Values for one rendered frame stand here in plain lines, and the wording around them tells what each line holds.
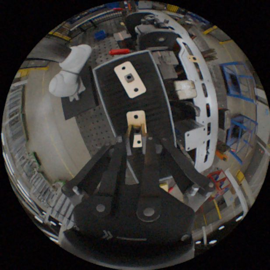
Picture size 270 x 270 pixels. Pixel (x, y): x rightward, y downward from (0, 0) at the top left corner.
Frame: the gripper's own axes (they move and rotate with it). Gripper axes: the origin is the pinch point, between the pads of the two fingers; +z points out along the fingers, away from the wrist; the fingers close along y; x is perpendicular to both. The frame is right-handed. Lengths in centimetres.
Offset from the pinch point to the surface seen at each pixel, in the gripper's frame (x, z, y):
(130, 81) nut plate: 10.8, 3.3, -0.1
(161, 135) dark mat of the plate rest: -1.9, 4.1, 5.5
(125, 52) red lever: 21.0, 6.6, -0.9
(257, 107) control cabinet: 78, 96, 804
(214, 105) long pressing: 4.7, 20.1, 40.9
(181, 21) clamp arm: 71, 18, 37
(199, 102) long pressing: 5.3, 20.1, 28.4
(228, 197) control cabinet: -717, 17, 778
